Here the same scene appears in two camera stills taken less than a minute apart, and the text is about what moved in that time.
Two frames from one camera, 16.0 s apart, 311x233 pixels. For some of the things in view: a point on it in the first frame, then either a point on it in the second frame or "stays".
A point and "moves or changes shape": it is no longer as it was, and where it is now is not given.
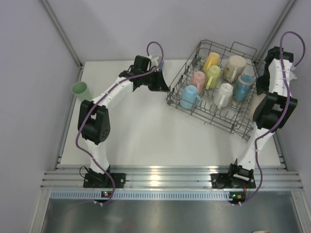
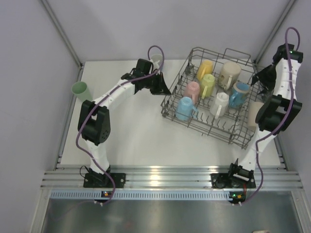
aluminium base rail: [267, 177] stays
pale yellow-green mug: [213, 77] → [207, 85]
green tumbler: [80, 90] stays
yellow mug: [213, 59] → [205, 67]
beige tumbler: [256, 99] moves or changes shape
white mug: [223, 98] → [219, 107]
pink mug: [198, 79] → [192, 90]
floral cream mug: [234, 66] moves or changes shape
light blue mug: [190, 98] → [185, 110]
